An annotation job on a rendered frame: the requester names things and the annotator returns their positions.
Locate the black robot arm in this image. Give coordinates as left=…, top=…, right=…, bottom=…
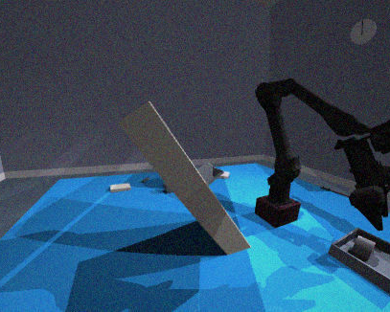
left=255, top=78, right=390, bottom=206

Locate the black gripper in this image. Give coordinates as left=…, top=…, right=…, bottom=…
left=349, top=157, right=390, bottom=231

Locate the small white block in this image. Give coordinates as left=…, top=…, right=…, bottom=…
left=219, top=171, right=230, bottom=179
left=110, top=183, right=131, bottom=193

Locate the beige flat panel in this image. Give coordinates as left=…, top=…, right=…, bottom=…
left=118, top=101, right=251, bottom=255

